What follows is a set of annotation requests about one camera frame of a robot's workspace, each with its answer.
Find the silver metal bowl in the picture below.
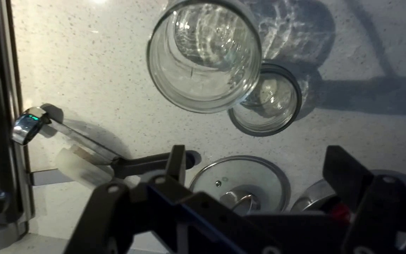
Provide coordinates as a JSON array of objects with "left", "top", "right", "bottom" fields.
[{"left": 291, "top": 168, "right": 406, "bottom": 215}]

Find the small glass jar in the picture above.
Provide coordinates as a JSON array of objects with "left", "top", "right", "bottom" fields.
[{"left": 230, "top": 65, "right": 301, "bottom": 136}]

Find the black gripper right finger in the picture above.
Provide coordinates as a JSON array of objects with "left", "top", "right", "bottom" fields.
[{"left": 322, "top": 144, "right": 406, "bottom": 254}]

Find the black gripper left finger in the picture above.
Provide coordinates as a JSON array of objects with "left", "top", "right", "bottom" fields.
[{"left": 64, "top": 144, "right": 188, "bottom": 254}]

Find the big glass jar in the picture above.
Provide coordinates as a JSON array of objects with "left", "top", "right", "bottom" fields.
[{"left": 146, "top": 0, "right": 264, "bottom": 116}]

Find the small jar lid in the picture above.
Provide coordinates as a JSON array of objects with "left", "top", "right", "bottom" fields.
[{"left": 227, "top": 62, "right": 304, "bottom": 138}]

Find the glass pot lid with knob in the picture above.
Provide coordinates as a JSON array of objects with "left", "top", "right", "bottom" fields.
[{"left": 189, "top": 154, "right": 292, "bottom": 216}]

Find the black handled metal kitchen tool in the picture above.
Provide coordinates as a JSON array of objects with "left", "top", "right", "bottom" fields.
[{"left": 12, "top": 105, "right": 202, "bottom": 181}]

